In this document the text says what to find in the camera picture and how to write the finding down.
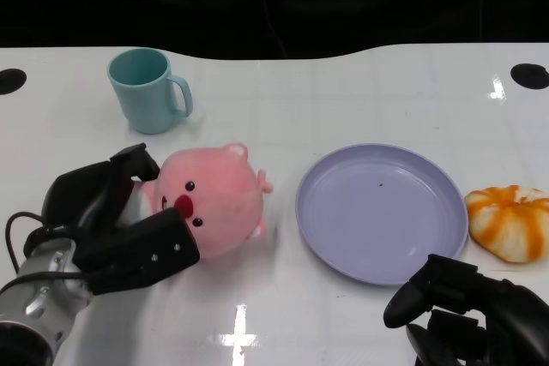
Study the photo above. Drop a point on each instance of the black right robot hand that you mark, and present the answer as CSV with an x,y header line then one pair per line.
x,y
506,323

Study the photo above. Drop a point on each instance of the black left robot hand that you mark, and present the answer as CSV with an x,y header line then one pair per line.
x,y
141,250

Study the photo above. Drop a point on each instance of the pink plush beaver doll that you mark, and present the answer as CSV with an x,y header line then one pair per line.
x,y
223,199

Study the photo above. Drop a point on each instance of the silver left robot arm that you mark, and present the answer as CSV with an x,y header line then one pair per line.
x,y
43,301

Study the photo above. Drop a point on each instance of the lilac plastic plate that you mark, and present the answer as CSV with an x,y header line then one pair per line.
x,y
377,220

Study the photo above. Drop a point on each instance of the orange white striped bun toy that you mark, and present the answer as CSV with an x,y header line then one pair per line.
x,y
510,224

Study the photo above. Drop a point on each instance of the teal plastic mug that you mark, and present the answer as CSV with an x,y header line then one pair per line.
x,y
141,98

